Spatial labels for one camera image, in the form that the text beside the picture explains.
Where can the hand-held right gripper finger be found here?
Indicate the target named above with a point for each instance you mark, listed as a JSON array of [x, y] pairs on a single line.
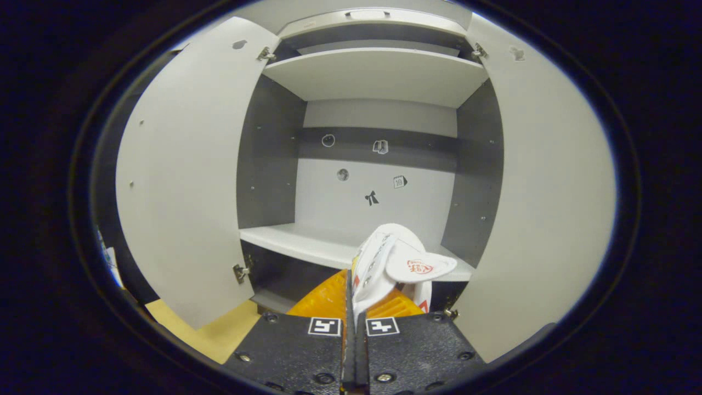
[[362, 356], [349, 356]]

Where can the white canvas shoe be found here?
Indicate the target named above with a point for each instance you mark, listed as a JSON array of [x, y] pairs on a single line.
[[378, 258]]

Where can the white cabinet door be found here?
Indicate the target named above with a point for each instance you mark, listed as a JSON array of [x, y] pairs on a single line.
[[181, 164], [548, 192]]

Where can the white shoe cabinet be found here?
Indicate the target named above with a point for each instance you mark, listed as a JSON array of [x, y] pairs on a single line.
[[378, 74]]

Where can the metal door hinge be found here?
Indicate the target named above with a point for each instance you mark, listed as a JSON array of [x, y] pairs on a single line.
[[266, 54], [240, 272], [451, 313], [479, 51]]

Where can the white cabinet drawer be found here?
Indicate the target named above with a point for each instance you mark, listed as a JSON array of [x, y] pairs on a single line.
[[329, 22]]

